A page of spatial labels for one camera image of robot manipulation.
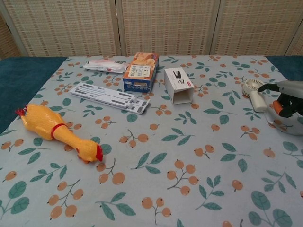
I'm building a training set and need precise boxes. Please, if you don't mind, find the orange blue snack box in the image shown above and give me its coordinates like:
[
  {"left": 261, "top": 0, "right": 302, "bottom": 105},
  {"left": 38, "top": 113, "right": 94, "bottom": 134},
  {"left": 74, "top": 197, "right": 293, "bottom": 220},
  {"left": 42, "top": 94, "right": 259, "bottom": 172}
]
[{"left": 122, "top": 52, "right": 159, "bottom": 93}]

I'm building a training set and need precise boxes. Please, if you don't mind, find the white handheld fan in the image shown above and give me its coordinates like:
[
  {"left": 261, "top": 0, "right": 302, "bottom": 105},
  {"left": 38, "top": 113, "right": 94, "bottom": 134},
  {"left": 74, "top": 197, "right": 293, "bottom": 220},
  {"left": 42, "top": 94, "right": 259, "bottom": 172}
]
[{"left": 241, "top": 78, "right": 269, "bottom": 113}]

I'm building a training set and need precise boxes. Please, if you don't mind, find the white folding laptop stand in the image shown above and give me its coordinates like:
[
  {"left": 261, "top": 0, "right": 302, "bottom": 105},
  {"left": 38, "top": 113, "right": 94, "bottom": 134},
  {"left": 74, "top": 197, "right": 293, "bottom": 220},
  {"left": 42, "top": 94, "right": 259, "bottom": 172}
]
[{"left": 70, "top": 82, "right": 152, "bottom": 116}]

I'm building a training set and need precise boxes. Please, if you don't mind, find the white open stapler box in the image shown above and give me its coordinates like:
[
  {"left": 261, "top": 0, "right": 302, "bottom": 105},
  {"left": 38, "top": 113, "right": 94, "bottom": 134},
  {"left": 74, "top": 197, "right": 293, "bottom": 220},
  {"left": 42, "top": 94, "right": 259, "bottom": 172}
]
[{"left": 164, "top": 66, "right": 195, "bottom": 105}]

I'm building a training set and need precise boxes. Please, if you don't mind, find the white plastic snack packet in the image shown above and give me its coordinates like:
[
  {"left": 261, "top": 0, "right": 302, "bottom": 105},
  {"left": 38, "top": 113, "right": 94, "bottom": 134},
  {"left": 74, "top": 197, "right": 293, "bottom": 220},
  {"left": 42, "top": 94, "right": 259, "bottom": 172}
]
[{"left": 83, "top": 56, "right": 129, "bottom": 74}]

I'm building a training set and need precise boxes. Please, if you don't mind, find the woven bamboo folding screen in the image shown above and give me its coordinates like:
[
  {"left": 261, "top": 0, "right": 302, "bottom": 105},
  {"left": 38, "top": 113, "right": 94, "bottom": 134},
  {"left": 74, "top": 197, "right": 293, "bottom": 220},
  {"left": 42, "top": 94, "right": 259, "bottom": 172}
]
[{"left": 0, "top": 0, "right": 303, "bottom": 59}]

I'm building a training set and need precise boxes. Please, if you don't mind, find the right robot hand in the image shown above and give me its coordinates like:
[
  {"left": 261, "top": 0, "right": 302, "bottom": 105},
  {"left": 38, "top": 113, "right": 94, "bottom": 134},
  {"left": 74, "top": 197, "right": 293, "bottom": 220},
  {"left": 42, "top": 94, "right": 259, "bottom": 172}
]
[{"left": 257, "top": 80, "right": 303, "bottom": 136}]

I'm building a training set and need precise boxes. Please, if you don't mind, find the floral fruit print tablecloth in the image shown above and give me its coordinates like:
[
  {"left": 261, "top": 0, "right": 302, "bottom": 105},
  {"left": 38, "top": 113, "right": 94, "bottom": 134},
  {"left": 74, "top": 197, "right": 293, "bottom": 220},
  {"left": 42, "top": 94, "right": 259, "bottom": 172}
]
[{"left": 0, "top": 54, "right": 303, "bottom": 227}]

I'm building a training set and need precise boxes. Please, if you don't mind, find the yellow rubber chicken toy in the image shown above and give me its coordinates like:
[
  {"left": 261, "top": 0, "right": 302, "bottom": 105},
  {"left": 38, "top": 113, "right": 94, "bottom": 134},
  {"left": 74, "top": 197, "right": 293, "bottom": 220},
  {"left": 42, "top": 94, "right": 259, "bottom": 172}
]
[{"left": 15, "top": 104, "right": 104, "bottom": 164}]

